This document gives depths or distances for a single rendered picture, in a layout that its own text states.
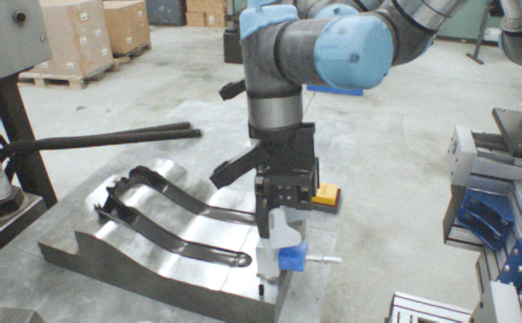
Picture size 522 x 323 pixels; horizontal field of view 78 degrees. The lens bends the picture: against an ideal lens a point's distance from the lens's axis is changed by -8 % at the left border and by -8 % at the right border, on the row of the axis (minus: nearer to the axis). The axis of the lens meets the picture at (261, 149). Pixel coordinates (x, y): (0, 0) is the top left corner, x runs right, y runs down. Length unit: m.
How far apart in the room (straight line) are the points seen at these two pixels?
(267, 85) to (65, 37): 4.02
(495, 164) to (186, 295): 0.68
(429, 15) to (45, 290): 0.79
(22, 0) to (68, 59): 3.26
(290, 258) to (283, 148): 0.18
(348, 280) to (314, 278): 1.07
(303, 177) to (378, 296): 1.34
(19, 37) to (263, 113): 0.89
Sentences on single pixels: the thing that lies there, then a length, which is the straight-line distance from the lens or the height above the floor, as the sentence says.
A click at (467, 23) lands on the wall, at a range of 7.17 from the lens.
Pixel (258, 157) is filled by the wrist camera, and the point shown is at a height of 1.10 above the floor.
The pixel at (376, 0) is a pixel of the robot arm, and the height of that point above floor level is 1.29.
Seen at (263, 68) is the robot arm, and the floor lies 1.23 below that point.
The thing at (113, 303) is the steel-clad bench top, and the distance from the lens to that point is 0.73.
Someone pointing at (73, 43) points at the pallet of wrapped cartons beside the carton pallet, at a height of 0.52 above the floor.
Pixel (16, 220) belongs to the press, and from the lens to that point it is 1.06.
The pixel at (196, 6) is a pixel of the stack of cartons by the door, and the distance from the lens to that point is 7.40.
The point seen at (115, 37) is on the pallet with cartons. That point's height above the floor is 0.36.
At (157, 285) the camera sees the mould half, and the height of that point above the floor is 0.85.
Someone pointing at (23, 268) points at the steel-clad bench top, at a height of 0.80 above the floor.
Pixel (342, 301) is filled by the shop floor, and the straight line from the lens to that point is 1.71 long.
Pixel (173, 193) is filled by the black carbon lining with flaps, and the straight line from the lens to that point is 0.76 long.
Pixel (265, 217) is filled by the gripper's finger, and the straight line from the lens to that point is 0.50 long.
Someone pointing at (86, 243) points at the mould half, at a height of 0.91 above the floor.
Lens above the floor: 1.36
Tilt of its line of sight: 30 degrees down
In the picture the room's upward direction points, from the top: straight up
